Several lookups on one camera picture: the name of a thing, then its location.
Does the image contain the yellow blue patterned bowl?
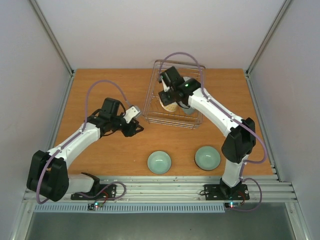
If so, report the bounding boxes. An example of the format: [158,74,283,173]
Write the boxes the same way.
[159,100,179,113]

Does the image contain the grey speckled bowl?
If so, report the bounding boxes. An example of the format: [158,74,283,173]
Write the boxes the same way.
[182,107,196,115]

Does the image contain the green ring patterned bowl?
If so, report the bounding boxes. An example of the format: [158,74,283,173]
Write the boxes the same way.
[147,151,172,175]

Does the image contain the pale green bowl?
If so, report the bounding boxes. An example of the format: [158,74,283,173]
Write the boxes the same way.
[194,146,221,171]

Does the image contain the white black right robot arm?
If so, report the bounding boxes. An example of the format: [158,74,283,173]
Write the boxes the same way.
[158,66,256,199]

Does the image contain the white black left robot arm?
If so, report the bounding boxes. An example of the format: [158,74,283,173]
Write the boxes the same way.
[26,97,144,204]

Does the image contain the left controller board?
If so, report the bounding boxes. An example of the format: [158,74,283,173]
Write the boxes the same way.
[87,202,104,211]

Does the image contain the controller board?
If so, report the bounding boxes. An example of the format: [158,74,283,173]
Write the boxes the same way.
[224,201,244,209]
[87,202,104,211]

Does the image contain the right controller board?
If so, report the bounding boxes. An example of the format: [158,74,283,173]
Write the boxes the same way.
[224,201,244,209]

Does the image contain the metal wire dish rack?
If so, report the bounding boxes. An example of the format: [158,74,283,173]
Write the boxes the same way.
[142,59,206,129]

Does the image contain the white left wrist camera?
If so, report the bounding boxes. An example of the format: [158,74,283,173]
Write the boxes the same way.
[123,105,142,124]

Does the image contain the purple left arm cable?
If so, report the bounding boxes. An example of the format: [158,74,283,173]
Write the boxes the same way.
[36,79,133,205]

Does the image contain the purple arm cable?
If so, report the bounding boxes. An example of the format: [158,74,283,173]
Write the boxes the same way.
[158,51,268,213]
[36,79,133,205]

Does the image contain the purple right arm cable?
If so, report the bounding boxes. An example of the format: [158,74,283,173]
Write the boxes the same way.
[158,51,268,213]

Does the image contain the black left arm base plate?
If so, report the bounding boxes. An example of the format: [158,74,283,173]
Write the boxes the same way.
[70,184,117,201]

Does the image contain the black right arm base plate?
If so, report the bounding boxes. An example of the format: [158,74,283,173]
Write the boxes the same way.
[202,184,250,201]

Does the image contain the grey slotted cable duct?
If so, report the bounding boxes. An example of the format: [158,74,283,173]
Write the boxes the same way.
[34,202,225,214]

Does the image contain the aluminium frame rails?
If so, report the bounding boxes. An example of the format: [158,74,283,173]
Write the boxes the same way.
[9,0,320,240]

